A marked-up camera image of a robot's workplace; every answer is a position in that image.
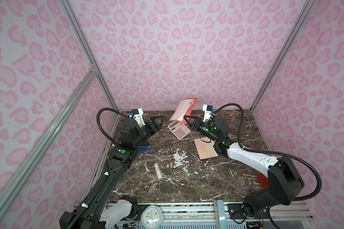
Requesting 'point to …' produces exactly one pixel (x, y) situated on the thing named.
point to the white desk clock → (152, 217)
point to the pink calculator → (178, 129)
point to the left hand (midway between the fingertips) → (162, 117)
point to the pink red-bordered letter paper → (184, 108)
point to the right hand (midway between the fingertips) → (184, 117)
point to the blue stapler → (144, 148)
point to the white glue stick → (157, 171)
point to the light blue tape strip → (221, 213)
